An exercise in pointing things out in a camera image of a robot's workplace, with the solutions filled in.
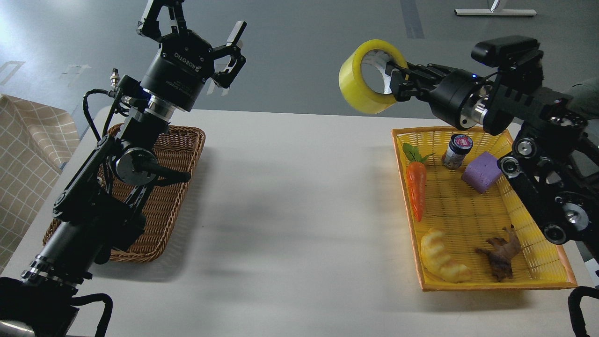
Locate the brown wicker basket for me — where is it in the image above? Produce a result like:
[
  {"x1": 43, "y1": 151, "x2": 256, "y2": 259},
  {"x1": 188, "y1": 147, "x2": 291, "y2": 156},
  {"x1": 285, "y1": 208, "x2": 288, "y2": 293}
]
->
[{"x1": 39, "y1": 124, "x2": 205, "y2": 267}]

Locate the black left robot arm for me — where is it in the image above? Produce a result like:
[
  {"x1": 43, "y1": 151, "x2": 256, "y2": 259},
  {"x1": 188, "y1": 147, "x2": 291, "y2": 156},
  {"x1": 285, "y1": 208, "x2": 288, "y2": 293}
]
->
[{"x1": 1, "y1": 0, "x2": 248, "y2": 337}]

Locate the yellow plastic basket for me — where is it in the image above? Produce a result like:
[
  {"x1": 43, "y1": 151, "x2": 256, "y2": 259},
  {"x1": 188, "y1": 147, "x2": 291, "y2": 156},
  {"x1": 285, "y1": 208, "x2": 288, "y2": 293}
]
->
[{"x1": 392, "y1": 126, "x2": 577, "y2": 292}]

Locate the yellow tape roll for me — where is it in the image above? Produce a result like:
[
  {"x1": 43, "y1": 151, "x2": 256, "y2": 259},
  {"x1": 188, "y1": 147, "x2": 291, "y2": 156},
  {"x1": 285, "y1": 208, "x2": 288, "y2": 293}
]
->
[{"x1": 338, "y1": 39, "x2": 408, "y2": 114}]

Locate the toy croissant bread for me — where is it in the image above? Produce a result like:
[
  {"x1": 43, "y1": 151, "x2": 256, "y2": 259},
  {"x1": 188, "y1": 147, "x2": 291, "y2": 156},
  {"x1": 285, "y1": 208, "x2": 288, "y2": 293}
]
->
[{"x1": 421, "y1": 228, "x2": 473, "y2": 283}]

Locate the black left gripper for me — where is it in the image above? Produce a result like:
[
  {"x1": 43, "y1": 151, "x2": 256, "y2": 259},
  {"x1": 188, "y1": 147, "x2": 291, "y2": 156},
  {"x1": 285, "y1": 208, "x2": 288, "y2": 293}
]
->
[{"x1": 137, "y1": 0, "x2": 248, "y2": 113}]

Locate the brown toy animal figure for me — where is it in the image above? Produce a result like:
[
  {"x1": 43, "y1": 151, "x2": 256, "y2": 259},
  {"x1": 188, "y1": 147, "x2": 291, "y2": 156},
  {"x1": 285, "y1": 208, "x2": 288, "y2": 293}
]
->
[{"x1": 475, "y1": 225, "x2": 522, "y2": 282}]

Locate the purple foam block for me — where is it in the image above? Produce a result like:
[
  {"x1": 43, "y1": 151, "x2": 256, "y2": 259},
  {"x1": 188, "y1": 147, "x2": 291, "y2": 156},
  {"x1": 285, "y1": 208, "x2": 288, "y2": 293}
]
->
[{"x1": 461, "y1": 151, "x2": 503, "y2": 194}]

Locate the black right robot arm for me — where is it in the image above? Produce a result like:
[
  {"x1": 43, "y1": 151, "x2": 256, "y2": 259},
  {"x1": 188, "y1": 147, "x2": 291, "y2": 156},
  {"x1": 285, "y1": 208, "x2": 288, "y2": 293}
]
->
[{"x1": 384, "y1": 60, "x2": 598, "y2": 260}]

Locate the beige checked cloth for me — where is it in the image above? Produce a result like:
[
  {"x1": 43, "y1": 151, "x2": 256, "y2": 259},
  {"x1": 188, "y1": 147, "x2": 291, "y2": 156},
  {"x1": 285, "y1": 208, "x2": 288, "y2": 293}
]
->
[{"x1": 0, "y1": 95, "x2": 80, "y2": 269}]

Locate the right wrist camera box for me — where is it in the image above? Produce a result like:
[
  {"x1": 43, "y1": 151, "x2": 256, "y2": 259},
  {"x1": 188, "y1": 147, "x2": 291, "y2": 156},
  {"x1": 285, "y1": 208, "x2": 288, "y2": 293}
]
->
[{"x1": 471, "y1": 36, "x2": 540, "y2": 67}]

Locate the white stand base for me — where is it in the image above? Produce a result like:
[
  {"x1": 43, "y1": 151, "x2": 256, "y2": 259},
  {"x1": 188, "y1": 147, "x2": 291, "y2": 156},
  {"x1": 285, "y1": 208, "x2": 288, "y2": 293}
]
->
[{"x1": 454, "y1": 0, "x2": 537, "y2": 17}]

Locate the orange toy carrot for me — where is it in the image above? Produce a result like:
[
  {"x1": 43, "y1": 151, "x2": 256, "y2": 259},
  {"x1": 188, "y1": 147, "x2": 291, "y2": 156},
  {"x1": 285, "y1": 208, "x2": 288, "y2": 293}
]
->
[{"x1": 402, "y1": 143, "x2": 434, "y2": 222}]

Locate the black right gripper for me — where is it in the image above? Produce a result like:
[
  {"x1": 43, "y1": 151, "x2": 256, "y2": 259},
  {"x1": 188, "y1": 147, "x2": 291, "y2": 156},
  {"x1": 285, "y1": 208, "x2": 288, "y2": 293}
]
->
[{"x1": 385, "y1": 62, "x2": 489, "y2": 130}]

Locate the small dark jar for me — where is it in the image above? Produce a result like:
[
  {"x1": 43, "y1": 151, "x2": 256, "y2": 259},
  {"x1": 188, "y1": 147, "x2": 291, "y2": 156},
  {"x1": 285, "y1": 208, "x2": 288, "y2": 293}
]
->
[{"x1": 441, "y1": 134, "x2": 474, "y2": 170}]

